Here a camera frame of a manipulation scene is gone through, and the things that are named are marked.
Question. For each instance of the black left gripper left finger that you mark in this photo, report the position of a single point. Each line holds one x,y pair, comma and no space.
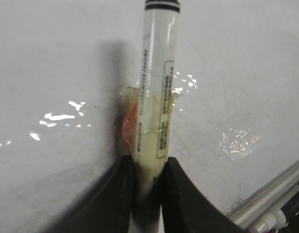
107,208

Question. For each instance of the white whiteboard marker pen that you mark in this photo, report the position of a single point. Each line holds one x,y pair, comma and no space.
154,108

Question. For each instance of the red magnet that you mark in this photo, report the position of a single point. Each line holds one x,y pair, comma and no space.
129,121

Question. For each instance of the spare marker on tray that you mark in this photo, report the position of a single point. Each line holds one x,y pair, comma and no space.
278,216

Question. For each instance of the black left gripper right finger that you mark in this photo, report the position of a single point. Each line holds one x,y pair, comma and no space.
185,209

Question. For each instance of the white whiteboard with aluminium frame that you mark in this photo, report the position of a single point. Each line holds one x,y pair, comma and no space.
64,69

